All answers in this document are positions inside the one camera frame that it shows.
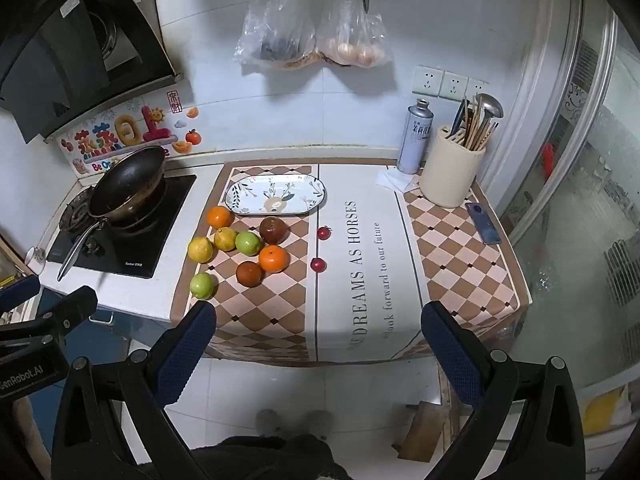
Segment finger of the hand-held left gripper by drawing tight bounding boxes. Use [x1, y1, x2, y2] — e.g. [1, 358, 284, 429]
[0, 274, 42, 314]
[0, 285, 99, 348]

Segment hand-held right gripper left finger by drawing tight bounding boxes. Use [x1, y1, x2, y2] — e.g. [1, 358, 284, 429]
[50, 300, 218, 480]

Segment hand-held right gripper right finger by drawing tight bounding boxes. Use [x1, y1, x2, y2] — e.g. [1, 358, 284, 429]
[421, 301, 587, 480]

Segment green apple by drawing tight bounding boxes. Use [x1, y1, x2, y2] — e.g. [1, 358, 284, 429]
[190, 273, 217, 299]

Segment brown round fruit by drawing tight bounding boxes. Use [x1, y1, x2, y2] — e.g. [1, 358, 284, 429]
[236, 261, 264, 288]

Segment green citrus fruit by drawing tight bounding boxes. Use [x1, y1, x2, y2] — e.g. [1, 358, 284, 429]
[235, 231, 264, 256]

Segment orange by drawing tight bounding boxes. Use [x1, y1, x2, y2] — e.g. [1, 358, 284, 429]
[206, 206, 235, 230]
[258, 244, 291, 274]

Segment dark maroon fruit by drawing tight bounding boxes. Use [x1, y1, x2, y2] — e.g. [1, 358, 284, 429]
[258, 216, 290, 246]

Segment oval deer print plate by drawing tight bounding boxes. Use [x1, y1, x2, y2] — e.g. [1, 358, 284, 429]
[223, 175, 327, 217]

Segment wooden board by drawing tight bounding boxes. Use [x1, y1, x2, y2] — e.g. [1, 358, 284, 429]
[392, 400, 451, 463]

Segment grey fluffy slipper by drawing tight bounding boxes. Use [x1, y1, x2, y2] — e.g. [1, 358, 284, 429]
[302, 410, 335, 441]
[255, 409, 283, 438]

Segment checked brown table mat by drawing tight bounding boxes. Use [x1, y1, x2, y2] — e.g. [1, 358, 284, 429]
[169, 157, 533, 367]

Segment person's dark trousers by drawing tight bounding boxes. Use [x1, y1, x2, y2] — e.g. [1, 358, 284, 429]
[190, 434, 351, 480]

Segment black frying pan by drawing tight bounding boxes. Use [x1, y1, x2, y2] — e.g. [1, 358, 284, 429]
[56, 146, 168, 282]

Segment black gas stove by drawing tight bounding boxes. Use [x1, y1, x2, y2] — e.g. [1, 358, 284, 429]
[46, 174, 197, 280]

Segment cream utensil holder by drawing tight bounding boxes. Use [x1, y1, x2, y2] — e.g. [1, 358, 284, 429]
[419, 126, 487, 209]

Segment white tissue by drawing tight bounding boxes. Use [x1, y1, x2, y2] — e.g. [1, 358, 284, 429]
[376, 167, 421, 193]

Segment bundle of wooden chopsticks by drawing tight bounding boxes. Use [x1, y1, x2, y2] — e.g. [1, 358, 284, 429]
[462, 105, 499, 152]

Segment grey spray can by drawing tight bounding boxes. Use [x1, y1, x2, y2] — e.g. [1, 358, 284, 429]
[396, 99, 435, 175]

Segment sliding glass door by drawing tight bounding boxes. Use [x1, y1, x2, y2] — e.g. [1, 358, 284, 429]
[480, 0, 640, 480]

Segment metal ladle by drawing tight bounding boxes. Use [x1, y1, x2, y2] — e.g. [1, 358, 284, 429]
[472, 92, 504, 131]

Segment black range hood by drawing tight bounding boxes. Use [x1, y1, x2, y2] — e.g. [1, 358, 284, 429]
[0, 0, 183, 143]

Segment plastic bag with eggs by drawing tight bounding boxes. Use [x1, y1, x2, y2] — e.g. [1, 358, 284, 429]
[315, 0, 393, 68]

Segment plastic bag with dark contents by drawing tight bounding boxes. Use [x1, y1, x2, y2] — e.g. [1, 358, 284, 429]
[234, 0, 321, 68]

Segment colourful wall sticker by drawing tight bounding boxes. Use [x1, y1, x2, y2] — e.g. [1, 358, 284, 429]
[56, 87, 201, 177]

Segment dark handled utensil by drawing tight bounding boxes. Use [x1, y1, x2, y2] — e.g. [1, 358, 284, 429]
[450, 100, 471, 136]

